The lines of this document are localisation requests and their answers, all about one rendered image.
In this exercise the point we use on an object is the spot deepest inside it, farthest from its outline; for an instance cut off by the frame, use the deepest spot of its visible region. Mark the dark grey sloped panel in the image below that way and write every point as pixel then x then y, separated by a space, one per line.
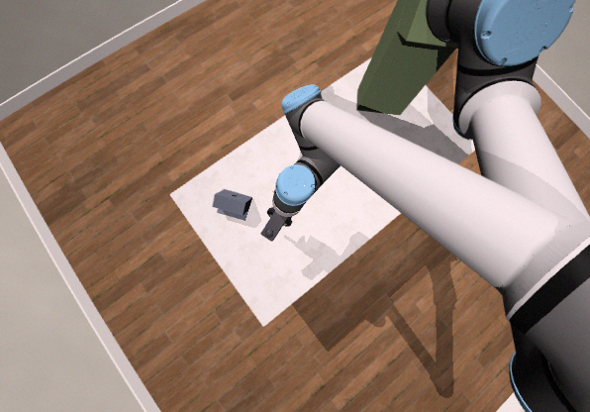
pixel 228 201

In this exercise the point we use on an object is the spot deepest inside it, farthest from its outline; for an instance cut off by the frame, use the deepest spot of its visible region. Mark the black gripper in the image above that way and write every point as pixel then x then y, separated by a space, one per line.
pixel 287 223

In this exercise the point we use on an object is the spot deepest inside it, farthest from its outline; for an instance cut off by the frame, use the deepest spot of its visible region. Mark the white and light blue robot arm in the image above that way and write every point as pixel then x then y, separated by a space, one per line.
pixel 512 242

